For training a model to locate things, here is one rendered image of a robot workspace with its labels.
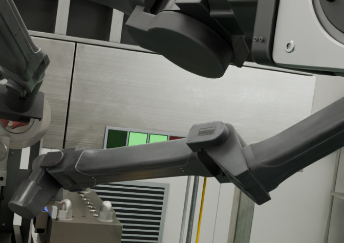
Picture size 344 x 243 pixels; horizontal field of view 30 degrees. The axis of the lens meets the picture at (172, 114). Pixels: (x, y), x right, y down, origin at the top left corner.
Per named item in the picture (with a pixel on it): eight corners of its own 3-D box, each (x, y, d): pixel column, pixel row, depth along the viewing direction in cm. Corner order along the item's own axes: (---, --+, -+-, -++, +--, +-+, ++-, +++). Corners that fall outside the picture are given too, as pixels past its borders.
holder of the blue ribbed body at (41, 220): (34, 233, 145) (37, 211, 145) (27, 210, 167) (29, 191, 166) (48, 233, 146) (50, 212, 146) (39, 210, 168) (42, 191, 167)
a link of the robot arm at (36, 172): (66, 160, 130) (41, 147, 129) (49, 188, 126) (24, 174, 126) (61, 172, 135) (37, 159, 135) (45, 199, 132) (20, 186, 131)
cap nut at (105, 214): (98, 221, 146) (100, 202, 146) (95, 217, 150) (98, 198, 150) (113, 222, 148) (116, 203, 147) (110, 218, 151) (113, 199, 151)
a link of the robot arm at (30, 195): (92, 177, 128) (65, 150, 124) (65, 226, 122) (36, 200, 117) (55, 177, 136) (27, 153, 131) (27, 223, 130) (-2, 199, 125)
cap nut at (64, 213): (57, 220, 143) (59, 200, 142) (55, 216, 146) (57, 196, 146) (73, 221, 144) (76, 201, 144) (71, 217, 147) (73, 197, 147)
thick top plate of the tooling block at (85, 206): (48, 247, 142) (52, 220, 141) (34, 206, 180) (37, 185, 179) (119, 250, 146) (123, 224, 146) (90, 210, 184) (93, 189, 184)
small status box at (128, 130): (103, 151, 180) (106, 126, 179) (102, 150, 180) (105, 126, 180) (187, 158, 187) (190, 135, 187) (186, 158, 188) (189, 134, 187)
